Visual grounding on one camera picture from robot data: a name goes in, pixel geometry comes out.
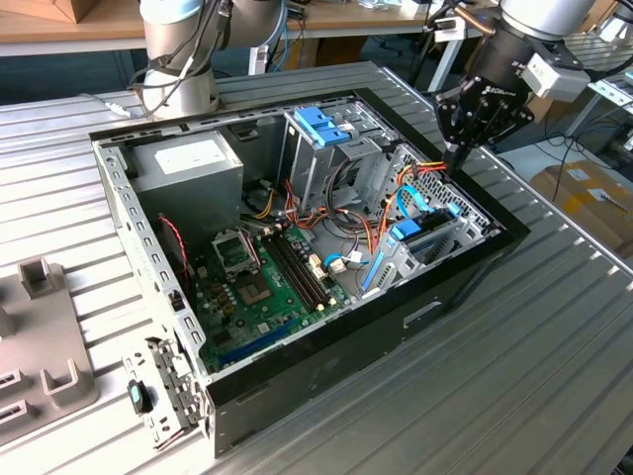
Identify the flat cardboard sheet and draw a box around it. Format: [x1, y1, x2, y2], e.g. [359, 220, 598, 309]
[531, 93, 585, 125]
[291, 37, 367, 68]

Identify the black tripod leg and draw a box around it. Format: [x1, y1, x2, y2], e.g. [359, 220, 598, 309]
[408, 0, 455, 98]

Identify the hard disk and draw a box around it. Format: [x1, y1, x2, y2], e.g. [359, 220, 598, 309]
[363, 200, 461, 293]

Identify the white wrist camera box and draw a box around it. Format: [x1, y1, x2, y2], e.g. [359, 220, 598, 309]
[522, 51, 590, 99]

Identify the green motherboard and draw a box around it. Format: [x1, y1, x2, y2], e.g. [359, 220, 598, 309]
[190, 222, 355, 375]

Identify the yellow orange wire bundle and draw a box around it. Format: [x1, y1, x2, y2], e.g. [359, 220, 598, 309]
[246, 185, 277, 220]

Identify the metal disk bay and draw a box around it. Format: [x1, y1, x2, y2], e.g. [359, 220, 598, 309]
[358, 142, 500, 301]

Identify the black tab with blue stripe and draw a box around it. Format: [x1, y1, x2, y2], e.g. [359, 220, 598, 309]
[127, 378, 153, 415]

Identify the blue data wire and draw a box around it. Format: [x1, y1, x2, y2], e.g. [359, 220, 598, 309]
[323, 183, 439, 268]

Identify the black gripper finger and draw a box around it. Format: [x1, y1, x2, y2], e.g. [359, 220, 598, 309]
[454, 103, 537, 171]
[434, 92, 462, 172]

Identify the cardboard box with label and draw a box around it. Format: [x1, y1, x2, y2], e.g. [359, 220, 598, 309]
[531, 160, 633, 258]

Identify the white plug with thin wires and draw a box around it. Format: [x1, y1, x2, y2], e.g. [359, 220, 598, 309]
[325, 250, 371, 274]

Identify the brown box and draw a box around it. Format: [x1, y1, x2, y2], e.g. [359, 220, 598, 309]
[29, 0, 103, 25]

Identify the orange red disk power wire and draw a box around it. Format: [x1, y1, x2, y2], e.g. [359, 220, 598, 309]
[375, 158, 451, 234]

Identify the metal socket cover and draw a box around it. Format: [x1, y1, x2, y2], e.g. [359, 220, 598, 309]
[211, 228, 262, 274]

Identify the blue plastic bay latch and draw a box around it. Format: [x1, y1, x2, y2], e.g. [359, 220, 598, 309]
[294, 107, 355, 148]

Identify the wooden desk with white legs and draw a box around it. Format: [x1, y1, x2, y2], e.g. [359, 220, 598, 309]
[291, 0, 500, 95]

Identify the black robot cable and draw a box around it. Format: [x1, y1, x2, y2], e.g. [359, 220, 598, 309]
[127, 0, 234, 121]

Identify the pale cable plug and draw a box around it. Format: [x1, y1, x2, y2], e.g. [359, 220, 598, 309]
[91, 93, 134, 120]

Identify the blue expansion slot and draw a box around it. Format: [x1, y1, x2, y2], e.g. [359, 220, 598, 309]
[220, 318, 298, 366]

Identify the metal frame table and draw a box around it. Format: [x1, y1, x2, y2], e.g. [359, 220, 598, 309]
[568, 34, 633, 144]

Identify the black RAM slot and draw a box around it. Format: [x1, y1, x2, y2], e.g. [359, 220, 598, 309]
[268, 235, 321, 312]
[274, 233, 326, 308]
[280, 231, 332, 305]
[261, 236, 316, 315]

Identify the metal expansion card latch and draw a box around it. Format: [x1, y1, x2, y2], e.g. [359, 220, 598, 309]
[122, 335, 213, 451]

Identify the grey parts rack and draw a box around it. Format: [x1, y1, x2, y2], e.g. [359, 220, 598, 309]
[0, 254, 103, 446]

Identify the metal drive cage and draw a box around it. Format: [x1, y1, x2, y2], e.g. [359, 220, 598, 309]
[276, 96, 397, 214]

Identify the black open PC case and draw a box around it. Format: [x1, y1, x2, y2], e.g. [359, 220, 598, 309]
[88, 87, 533, 459]

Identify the grey power supply box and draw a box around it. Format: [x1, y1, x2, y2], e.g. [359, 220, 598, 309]
[129, 129, 246, 248]

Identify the black cable with gold connector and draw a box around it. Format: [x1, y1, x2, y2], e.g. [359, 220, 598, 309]
[424, 0, 498, 40]

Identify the multicolour power wire bundle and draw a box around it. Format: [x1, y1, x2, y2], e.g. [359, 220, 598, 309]
[284, 177, 392, 258]

